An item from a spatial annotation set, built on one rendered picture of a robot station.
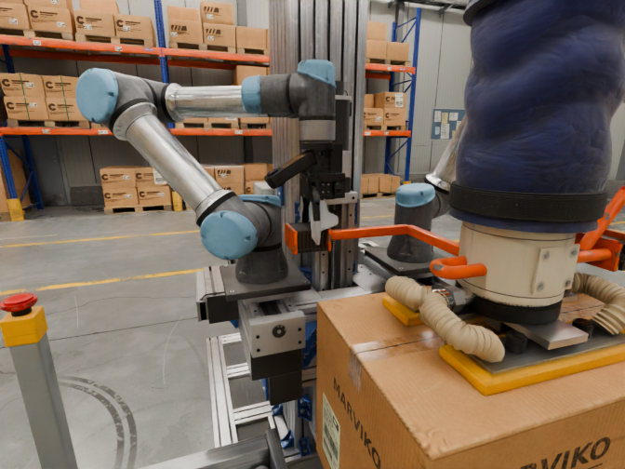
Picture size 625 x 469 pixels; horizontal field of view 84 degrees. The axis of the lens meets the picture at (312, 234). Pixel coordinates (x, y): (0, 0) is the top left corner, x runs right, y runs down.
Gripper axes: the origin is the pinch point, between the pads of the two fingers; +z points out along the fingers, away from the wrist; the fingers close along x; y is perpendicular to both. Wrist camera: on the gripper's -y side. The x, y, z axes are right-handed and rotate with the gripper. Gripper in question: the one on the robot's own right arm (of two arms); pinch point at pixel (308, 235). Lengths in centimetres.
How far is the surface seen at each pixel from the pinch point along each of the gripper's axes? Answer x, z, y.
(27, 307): 22, 18, -64
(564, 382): -42, 13, 26
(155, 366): 142, 120, -61
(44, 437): 20, 55, -67
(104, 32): 676, -201, -163
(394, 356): -28.9, 13.0, 5.6
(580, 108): -35, -24, 27
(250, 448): 6, 61, -15
